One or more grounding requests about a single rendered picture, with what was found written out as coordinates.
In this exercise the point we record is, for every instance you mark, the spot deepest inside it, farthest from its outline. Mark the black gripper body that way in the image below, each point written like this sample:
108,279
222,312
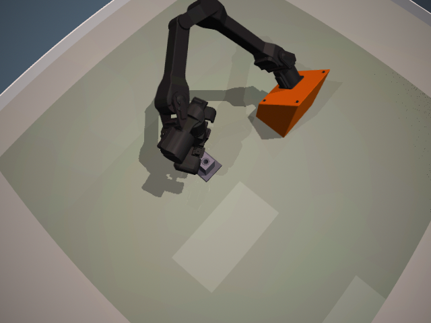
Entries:
191,163

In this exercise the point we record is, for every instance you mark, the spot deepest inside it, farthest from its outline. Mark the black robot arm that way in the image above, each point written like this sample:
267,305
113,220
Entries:
172,96

